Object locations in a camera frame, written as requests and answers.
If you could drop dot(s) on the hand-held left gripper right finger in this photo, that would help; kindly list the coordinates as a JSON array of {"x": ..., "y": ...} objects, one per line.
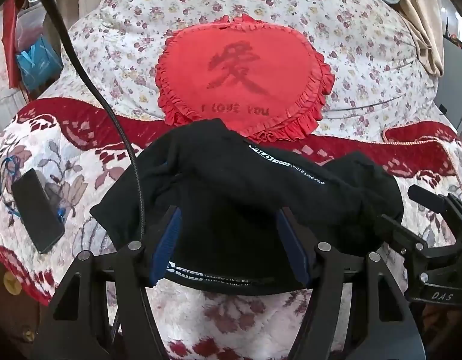
[{"x": 292, "y": 247}]

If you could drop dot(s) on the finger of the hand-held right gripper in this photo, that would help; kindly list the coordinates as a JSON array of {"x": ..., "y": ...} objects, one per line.
[
  {"x": 398, "y": 229},
  {"x": 426, "y": 197}
]

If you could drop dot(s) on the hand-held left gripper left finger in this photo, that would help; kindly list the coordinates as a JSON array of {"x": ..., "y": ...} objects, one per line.
[{"x": 166, "y": 245}]

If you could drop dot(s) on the black pants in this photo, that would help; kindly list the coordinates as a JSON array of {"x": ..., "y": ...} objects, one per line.
[{"x": 234, "y": 195}]

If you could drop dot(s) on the grey cabinet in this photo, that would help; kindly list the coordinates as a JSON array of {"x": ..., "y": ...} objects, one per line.
[{"x": 456, "y": 75}]

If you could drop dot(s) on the red and white floral blanket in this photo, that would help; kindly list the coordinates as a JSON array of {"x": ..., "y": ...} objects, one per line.
[{"x": 84, "y": 150}]

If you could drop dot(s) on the black smartphone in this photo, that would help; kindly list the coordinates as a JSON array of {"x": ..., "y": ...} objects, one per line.
[{"x": 37, "y": 210}]

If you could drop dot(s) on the beige cloth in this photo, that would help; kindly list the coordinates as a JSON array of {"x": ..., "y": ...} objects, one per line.
[{"x": 422, "y": 18}]

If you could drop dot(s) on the red heart-shaped frilled pillow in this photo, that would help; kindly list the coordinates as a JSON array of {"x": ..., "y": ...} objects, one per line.
[{"x": 246, "y": 71}]

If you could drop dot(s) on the white small-flower quilt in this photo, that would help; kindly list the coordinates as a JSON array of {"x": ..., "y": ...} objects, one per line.
[{"x": 122, "y": 45}]

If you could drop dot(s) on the blue plastic bag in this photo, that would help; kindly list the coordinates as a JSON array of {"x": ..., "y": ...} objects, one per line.
[{"x": 37, "y": 63}]

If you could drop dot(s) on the clear plastic bag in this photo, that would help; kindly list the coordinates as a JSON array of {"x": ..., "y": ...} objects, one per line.
[{"x": 28, "y": 26}]

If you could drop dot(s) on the red cloth bag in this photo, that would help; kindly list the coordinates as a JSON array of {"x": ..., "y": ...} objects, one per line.
[{"x": 9, "y": 37}]

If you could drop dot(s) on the wooden bed frame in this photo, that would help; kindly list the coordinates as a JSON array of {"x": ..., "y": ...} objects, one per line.
[{"x": 9, "y": 307}]

